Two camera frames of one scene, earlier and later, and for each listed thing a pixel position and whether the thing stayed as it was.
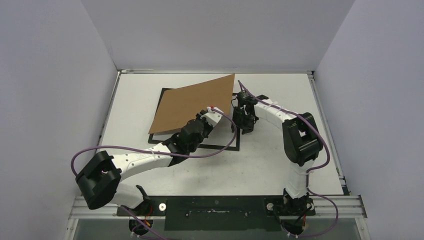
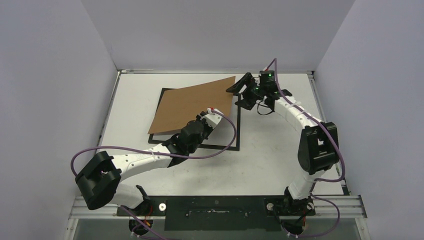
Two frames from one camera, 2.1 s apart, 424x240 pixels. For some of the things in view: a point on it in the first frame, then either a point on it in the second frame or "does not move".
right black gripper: x=245 y=120 -> x=247 y=88
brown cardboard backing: x=178 y=106 does not move
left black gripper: x=209 y=126 does not move
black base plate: x=222 y=213 does not move
